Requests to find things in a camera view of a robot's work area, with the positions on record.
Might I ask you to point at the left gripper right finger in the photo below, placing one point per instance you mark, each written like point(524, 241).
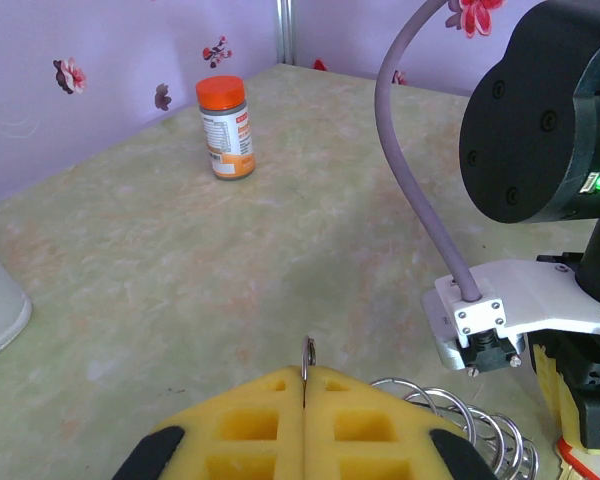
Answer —
point(365, 430)

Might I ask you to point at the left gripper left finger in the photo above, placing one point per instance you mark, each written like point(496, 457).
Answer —
point(250, 430)

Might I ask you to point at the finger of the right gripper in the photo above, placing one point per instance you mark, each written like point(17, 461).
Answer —
point(555, 390)

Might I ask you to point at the black keyring with metal rings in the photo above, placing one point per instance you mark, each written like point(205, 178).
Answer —
point(500, 445)

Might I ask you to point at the white medicine storage box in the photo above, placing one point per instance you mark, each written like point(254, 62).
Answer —
point(0, 310)

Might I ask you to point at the orange capped pill bottle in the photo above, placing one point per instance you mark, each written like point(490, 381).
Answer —
point(227, 130)

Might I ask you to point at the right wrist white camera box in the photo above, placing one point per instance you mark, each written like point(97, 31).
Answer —
point(530, 295)

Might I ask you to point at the aluminium frame post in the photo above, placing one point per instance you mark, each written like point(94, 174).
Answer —
point(286, 30)

